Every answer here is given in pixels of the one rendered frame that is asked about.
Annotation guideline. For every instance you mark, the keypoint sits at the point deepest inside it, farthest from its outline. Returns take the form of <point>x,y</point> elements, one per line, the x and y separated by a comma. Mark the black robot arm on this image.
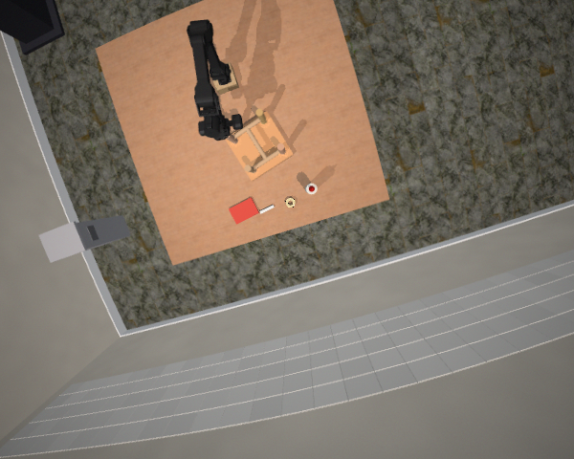
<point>200,34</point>

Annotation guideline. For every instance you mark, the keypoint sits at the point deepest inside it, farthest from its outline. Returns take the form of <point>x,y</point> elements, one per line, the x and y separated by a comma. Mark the red flat rectangular block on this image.
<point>243,210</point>

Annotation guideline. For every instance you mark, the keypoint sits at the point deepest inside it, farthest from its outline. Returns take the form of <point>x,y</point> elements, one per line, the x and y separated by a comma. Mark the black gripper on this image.
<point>236,123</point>

